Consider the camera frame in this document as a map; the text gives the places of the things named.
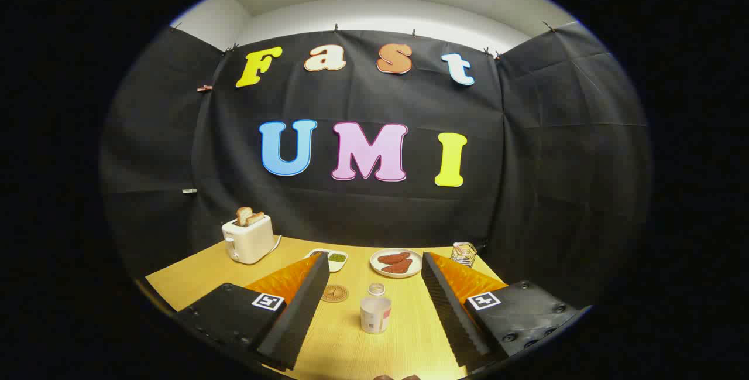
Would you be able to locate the white toaster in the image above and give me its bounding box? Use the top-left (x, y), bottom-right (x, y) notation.
top-left (221, 213), bottom-right (276, 265)

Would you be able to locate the wooden table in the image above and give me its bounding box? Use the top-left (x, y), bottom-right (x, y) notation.
top-left (145, 235), bottom-right (510, 380)

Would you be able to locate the white round plate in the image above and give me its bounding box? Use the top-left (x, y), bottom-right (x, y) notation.
top-left (370, 249), bottom-right (423, 278)

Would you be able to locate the black backdrop cloth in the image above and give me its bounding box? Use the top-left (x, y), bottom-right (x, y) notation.
top-left (99, 22), bottom-right (653, 310)

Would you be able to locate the metal wire holder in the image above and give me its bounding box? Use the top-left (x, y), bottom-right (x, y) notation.
top-left (451, 242), bottom-right (477, 268)

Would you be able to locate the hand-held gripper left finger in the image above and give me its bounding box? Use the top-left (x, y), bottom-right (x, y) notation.
top-left (176, 251), bottom-right (331, 372)

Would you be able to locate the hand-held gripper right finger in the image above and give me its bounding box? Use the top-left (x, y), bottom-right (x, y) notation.
top-left (421, 251), bottom-right (592, 376)

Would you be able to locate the white divided dish with grains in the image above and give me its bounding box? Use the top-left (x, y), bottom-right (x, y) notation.
top-left (305, 248), bottom-right (349, 273)

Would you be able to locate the clear plastic juice bottle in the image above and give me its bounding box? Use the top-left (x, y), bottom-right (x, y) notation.
top-left (360, 282), bottom-right (393, 334)

